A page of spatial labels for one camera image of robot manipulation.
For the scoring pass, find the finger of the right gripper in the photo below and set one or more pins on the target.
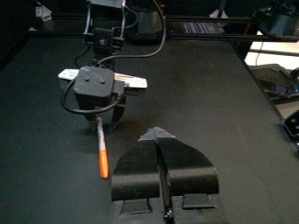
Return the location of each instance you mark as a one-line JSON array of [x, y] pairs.
[[88, 114], [118, 115]]

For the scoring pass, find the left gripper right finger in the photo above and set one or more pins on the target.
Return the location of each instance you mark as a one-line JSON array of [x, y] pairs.
[[191, 172]]

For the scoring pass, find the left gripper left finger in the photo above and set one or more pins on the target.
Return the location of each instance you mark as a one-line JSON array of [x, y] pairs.
[[137, 172]]

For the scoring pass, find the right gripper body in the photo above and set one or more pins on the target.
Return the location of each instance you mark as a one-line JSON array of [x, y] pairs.
[[94, 86]]

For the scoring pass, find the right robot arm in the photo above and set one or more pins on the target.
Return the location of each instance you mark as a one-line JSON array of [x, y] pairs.
[[104, 40]]

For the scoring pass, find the grey marker pen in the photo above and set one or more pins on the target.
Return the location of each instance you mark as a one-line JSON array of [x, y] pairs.
[[103, 151]]

